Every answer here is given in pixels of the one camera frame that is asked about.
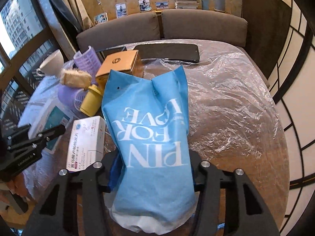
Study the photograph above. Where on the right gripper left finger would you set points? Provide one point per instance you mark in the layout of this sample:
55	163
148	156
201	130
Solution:
113	164

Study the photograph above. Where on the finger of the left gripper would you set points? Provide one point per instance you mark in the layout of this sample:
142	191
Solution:
20	132
52	133

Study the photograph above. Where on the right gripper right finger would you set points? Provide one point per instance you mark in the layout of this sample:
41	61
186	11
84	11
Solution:
197	176

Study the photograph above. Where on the purple hair roller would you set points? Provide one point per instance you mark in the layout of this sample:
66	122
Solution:
88	61
72	99

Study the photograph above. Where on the person's hand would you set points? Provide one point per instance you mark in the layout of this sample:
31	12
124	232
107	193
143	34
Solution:
15	186

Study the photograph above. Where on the white rectangular box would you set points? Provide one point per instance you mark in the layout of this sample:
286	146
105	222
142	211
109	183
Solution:
52	114

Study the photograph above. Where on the white blue medicine box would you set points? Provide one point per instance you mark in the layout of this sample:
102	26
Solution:
86	144

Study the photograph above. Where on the white ceramic cup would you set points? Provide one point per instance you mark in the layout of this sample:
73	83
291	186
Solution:
52	65

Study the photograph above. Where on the black tablet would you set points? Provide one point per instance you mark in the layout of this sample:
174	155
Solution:
104	53

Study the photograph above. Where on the brown cardboard box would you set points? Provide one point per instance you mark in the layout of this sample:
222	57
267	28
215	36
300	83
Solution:
128	62

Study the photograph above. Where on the beige curtain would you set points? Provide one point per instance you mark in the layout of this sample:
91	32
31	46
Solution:
66	19

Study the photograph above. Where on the shoji screen partition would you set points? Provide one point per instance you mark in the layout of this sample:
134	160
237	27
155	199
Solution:
292	89

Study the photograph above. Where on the photo card leftmost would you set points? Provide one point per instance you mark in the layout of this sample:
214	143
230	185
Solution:
100	18

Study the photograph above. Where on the photo card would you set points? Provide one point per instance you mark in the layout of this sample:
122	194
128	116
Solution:
121	10
100	18
161	5
144	5

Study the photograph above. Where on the right sofa back cushion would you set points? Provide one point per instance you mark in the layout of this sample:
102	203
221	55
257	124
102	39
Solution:
204	25

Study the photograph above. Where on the sofa cushion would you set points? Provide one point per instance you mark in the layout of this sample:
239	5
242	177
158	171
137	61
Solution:
204	25
129	29

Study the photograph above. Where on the left sofa back cushion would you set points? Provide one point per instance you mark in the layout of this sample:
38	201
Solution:
129	29

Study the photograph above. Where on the small blue cylinder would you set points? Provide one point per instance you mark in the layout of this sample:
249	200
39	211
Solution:
205	4

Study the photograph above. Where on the stack of books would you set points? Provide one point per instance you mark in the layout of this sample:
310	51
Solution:
188	4

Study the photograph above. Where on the dark wooden cabinet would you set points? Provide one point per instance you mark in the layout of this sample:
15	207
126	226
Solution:
268	26

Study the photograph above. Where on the grey speaker cylinder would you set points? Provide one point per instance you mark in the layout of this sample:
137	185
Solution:
219	6

